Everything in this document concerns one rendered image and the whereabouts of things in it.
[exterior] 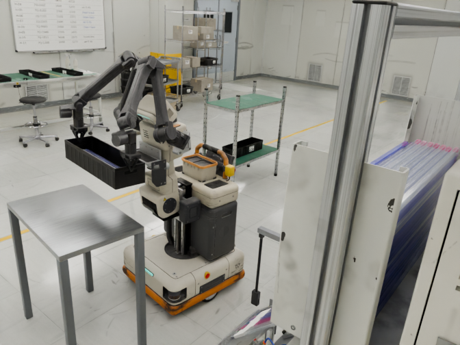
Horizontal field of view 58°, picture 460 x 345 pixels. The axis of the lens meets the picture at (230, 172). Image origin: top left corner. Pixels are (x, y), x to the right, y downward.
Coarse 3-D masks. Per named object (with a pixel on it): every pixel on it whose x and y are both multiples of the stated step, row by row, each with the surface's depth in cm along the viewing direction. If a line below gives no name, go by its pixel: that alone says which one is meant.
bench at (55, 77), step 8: (40, 72) 642; (48, 72) 646; (56, 72) 650; (16, 80) 568; (24, 80) 572; (32, 80) 576; (40, 80) 583; (48, 80) 591; (56, 80) 601; (64, 80) 615; (72, 80) 624; (80, 80) 635; (0, 88) 547; (96, 112) 673; (48, 120) 612; (56, 120) 621; (8, 128) 569; (16, 128) 578
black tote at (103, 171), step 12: (72, 144) 231; (84, 144) 247; (96, 144) 247; (108, 144) 236; (72, 156) 235; (84, 156) 223; (108, 156) 238; (84, 168) 226; (96, 168) 215; (108, 168) 205; (120, 168) 203; (144, 168) 213; (108, 180) 208; (120, 180) 205; (132, 180) 210; (144, 180) 215
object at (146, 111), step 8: (144, 96) 243; (152, 96) 240; (144, 104) 238; (152, 104) 234; (168, 104) 234; (144, 112) 233; (152, 112) 230; (168, 112) 235; (176, 112) 240; (144, 120) 244; (152, 120) 233
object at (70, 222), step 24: (48, 192) 247; (72, 192) 249; (24, 216) 219; (48, 216) 220; (72, 216) 222; (96, 216) 223; (120, 216) 225; (48, 240) 198; (72, 240) 200; (96, 240) 201; (24, 264) 247; (144, 264) 225; (24, 288) 251; (144, 288) 230; (24, 312) 260; (72, 312) 201; (144, 312) 236; (72, 336) 205; (144, 336) 242
